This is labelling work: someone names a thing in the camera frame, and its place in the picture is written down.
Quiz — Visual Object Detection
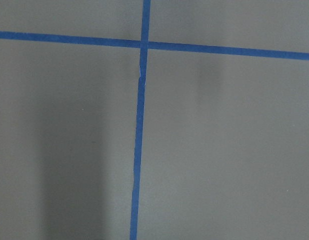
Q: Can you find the brown cardboard table cover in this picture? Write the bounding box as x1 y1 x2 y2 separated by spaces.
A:
0 0 309 240

